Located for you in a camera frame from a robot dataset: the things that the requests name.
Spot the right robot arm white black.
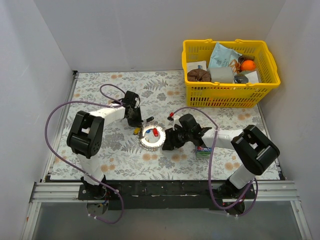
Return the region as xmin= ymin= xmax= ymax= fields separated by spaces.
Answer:
xmin=162 ymin=113 xmax=280 ymax=199

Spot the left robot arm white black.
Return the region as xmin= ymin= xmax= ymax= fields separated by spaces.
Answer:
xmin=66 ymin=91 xmax=143 ymax=200

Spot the key with red tag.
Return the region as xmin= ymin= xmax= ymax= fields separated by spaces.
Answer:
xmin=152 ymin=128 xmax=159 ymax=137

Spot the green sponge pack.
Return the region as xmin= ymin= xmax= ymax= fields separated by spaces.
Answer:
xmin=195 ymin=146 xmax=212 ymax=158

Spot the floral table mat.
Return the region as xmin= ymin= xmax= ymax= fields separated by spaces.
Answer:
xmin=49 ymin=70 xmax=265 ymax=181

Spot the yellow plastic basket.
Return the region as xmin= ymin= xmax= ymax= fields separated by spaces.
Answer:
xmin=181 ymin=39 xmax=281 ymax=108

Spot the brown round item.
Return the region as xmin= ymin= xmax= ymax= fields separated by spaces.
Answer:
xmin=187 ymin=68 xmax=212 ymax=82

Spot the white paper in basket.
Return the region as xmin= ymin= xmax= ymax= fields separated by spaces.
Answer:
xmin=186 ymin=60 xmax=207 ymax=73

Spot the grey box in basket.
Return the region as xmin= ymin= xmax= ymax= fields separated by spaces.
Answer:
xmin=208 ymin=66 xmax=234 ymax=84

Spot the light blue pouch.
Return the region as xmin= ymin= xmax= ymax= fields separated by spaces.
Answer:
xmin=208 ymin=42 xmax=242 ymax=68

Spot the orange fruit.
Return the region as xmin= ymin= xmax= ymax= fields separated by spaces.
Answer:
xmin=240 ymin=60 xmax=256 ymax=71

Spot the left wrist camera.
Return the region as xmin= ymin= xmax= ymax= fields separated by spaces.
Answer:
xmin=132 ymin=96 xmax=141 ymax=108

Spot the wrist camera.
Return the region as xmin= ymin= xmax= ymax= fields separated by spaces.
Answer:
xmin=167 ymin=112 xmax=181 ymax=128
xmin=132 ymin=96 xmax=141 ymax=108

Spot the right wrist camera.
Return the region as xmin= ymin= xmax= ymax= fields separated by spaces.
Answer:
xmin=167 ymin=112 xmax=181 ymax=128

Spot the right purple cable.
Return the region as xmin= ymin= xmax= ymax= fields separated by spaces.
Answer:
xmin=172 ymin=106 xmax=260 ymax=217

